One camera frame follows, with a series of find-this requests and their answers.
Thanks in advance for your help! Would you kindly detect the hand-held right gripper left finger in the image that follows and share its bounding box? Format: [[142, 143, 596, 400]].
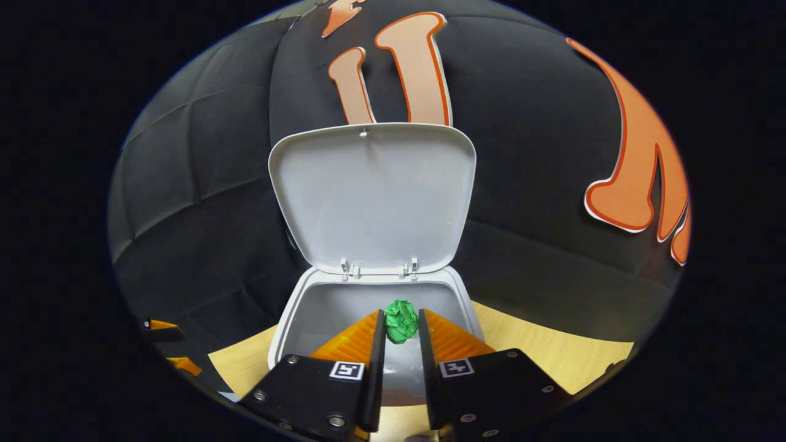
[[237, 309, 387, 442]]

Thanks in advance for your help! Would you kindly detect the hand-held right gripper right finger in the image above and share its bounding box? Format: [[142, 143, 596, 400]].
[[418, 308, 576, 441]]

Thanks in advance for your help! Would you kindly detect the green paper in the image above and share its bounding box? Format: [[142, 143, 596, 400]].
[[384, 299, 419, 344]]

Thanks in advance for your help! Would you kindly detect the white desktop garbage bin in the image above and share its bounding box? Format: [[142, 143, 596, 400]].
[[267, 123, 486, 409]]

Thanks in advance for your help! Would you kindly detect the wooden desktop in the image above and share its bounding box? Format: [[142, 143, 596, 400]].
[[208, 301, 634, 441]]

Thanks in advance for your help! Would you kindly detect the black backdrop cloth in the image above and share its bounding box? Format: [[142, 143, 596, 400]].
[[109, 0, 691, 394]]

